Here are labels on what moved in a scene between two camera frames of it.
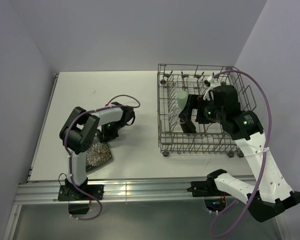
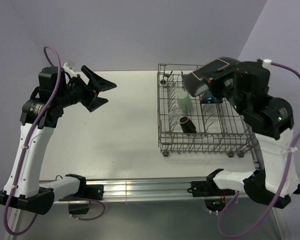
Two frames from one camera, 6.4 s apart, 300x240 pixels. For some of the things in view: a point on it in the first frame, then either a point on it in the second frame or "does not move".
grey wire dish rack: x=209 y=138 does not move
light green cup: x=182 y=96 does not move
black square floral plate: x=98 y=155 to x=198 y=82
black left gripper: x=105 y=136 to x=91 y=100
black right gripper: x=193 y=102 to x=216 y=80
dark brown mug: x=187 y=126 does not move
